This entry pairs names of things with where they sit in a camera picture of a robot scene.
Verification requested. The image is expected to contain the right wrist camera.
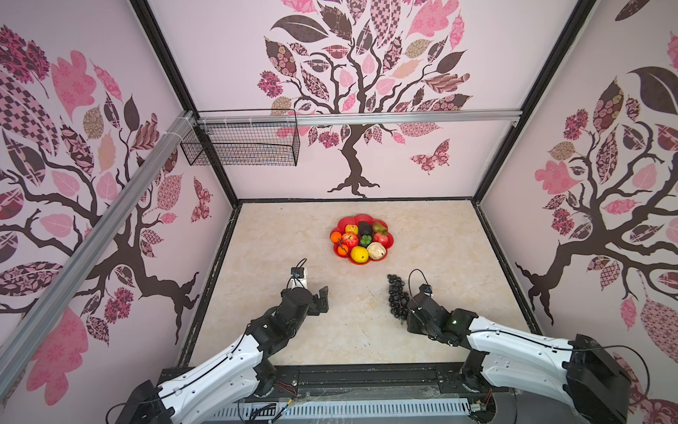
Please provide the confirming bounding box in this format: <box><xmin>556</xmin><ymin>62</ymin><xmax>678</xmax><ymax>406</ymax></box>
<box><xmin>420</xmin><ymin>284</ymin><xmax>433</xmax><ymax>297</ymax></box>

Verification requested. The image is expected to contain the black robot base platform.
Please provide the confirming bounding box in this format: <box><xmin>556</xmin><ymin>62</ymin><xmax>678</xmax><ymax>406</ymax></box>
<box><xmin>142</xmin><ymin>359</ymin><xmax>602</xmax><ymax>424</ymax></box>

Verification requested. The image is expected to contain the brown green fig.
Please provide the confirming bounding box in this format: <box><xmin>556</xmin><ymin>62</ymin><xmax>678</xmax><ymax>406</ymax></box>
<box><xmin>372</xmin><ymin>221</ymin><xmax>388</xmax><ymax>235</ymax></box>

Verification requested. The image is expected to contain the white slotted cable duct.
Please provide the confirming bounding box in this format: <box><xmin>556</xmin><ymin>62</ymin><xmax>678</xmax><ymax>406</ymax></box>
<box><xmin>208</xmin><ymin>399</ymin><xmax>471</xmax><ymax>423</ymax></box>

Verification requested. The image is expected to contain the dark green avocado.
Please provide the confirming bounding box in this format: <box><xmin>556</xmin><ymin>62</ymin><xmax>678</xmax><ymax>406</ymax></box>
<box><xmin>358</xmin><ymin>221</ymin><xmax>374</xmax><ymax>238</ymax></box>

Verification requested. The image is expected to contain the rear aluminium frame rail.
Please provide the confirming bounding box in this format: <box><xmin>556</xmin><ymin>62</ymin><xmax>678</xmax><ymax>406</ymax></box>
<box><xmin>197</xmin><ymin>109</ymin><xmax>523</xmax><ymax>126</ymax></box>

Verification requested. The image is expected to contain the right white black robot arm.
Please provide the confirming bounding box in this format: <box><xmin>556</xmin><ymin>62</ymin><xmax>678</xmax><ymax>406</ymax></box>
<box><xmin>401</xmin><ymin>288</ymin><xmax>632</xmax><ymax>423</ymax></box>

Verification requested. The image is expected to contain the red strawberry with green leaves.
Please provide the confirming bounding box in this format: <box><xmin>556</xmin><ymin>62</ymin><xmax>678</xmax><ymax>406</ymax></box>
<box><xmin>373</xmin><ymin>232</ymin><xmax>388</xmax><ymax>246</ymax></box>

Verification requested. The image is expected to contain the red flower-shaped fruit bowl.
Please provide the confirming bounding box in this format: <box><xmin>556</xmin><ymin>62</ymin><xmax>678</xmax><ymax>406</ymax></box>
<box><xmin>329</xmin><ymin>214</ymin><xmax>395</xmax><ymax>265</ymax></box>

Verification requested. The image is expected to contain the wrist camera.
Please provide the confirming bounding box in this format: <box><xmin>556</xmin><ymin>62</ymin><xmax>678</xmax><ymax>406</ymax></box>
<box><xmin>420</xmin><ymin>284</ymin><xmax>433</xmax><ymax>297</ymax></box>
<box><xmin>288</xmin><ymin>267</ymin><xmax>308</xmax><ymax>289</ymax></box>

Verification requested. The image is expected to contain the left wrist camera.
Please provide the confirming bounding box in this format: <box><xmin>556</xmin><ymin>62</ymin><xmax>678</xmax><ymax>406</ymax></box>
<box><xmin>288</xmin><ymin>267</ymin><xmax>308</xmax><ymax>289</ymax></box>

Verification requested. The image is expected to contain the red pomegranate fruit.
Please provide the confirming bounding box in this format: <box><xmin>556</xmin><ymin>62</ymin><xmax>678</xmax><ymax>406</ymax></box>
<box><xmin>342</xmin><ymin>231</ymin><xmax>359</xmax><ymax>252</ymax></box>

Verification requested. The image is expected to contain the left aluminium frame rail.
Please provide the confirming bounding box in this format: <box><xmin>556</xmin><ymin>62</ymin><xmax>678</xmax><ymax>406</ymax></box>
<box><xmin>1</xmin><ymin>111</ymin><xmax>195</xmax><ymax>396</ymax></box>

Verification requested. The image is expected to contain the black grape bunch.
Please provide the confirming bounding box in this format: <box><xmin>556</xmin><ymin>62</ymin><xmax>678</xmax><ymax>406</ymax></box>
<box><xmin>388</xmin><ymin>274</ymin><xmax>410</xmax><ymax>321</ymax></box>

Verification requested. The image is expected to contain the yellow lemon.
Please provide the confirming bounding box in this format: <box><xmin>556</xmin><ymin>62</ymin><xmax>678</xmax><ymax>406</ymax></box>
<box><xmin>351</xmin><ymin>246</ymin><xmax>370</xmax><ymax>264</ymax></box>

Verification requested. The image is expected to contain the aluminium frame rail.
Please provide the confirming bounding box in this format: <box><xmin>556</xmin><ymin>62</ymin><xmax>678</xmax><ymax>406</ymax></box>
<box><xmin>1</xmin><ymin>111</ymin><xmax>195</xmax><ymax>396</ymax></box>
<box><xmin>197</xmin><ymin>109</ymin><xmax>523</xmax><ymax>126</ymax></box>

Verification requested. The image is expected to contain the black wire mesh basket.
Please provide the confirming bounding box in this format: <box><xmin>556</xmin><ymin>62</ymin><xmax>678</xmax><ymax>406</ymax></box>
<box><xmin>180</xmin><ymin>108</ymin><xmax>301</xmax><ymax>167</ymax></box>

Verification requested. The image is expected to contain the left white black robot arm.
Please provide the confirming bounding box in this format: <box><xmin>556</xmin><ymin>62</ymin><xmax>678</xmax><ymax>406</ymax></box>
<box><xmin>116</xmin><ymin>286</ymin><xmax>328</xmax><ymax>423</ymax></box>

